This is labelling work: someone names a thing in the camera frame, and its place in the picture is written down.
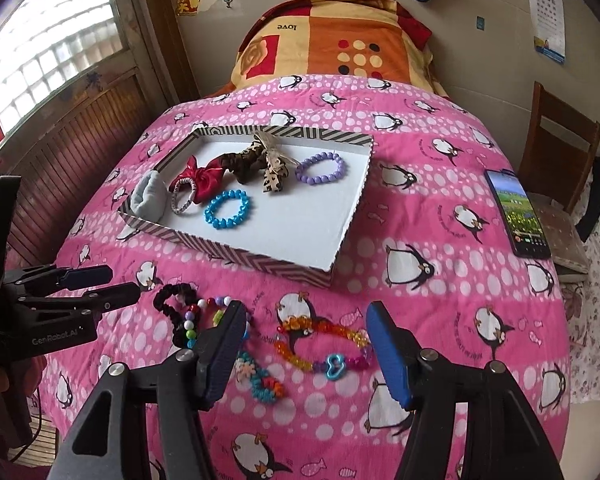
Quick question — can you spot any brown leopard scrunchie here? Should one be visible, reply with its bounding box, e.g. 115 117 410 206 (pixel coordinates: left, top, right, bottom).
215 145 268 183

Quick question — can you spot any wooden chair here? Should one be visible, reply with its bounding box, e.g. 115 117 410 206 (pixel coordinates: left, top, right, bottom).
517 80 600 281

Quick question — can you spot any orange bead necklace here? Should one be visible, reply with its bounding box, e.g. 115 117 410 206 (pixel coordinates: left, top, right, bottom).
272 315 373 382

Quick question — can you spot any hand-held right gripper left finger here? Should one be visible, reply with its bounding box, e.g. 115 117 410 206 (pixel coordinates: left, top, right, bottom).
55 300 248 480

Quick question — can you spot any silver beaded hair tie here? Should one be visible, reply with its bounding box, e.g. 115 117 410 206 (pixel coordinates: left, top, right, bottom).
171 179 197 216

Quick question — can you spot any orange patterned blanket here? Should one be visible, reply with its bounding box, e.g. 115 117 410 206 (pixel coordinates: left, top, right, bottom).
212 0 451 98

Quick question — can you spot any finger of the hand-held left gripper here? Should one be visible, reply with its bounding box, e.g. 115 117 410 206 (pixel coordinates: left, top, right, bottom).
10 264 114 292
15 281 142 322

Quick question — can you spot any blue bead bracelet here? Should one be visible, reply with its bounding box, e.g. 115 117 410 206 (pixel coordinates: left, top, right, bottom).
203 189 253 231

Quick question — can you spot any black smartphone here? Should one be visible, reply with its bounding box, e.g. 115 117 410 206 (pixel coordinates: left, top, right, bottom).
484 169 552 260

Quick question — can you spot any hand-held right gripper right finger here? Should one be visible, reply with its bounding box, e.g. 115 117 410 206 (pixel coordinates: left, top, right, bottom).
366 301 566 480

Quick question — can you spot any multicolour bead bracelet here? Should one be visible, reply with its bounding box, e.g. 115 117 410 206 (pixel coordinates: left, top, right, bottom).
182 296 253 343

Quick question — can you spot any window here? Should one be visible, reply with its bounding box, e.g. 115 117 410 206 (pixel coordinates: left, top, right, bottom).
0 0 131 136

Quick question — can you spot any purple bead bracelet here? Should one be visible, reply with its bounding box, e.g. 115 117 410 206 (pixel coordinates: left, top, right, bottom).
295 151 346 184

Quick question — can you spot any wall poster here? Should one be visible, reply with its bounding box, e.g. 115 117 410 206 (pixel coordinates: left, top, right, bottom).
522 0 567 66

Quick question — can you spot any striped shallow cardboard box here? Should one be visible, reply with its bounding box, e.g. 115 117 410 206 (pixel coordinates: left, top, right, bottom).
117 125 376 288

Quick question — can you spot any red bow scrunchie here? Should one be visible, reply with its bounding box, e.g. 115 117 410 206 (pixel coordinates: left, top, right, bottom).
169 155 226 206

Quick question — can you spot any chair cushion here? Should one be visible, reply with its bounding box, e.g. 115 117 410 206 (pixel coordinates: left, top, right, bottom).
532 200 588 276

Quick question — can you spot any pink penguin print blanket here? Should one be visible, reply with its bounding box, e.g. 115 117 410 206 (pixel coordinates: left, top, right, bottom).
35 74 581 480

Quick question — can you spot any black scrunchie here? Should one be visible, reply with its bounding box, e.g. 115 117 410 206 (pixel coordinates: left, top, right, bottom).
153 282 201 351

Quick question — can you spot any floral bedsheet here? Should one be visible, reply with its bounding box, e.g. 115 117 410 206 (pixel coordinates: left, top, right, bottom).
560 175 600 406

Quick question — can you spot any leopard print bow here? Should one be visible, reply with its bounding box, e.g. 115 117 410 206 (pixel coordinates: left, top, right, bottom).
252 132 301 195

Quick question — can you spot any flower bead bracelet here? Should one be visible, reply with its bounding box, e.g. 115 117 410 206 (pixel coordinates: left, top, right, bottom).
235 350 286 403

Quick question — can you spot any white fluffy scrunchie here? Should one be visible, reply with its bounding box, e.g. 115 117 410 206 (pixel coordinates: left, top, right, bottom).
127 170 173 222

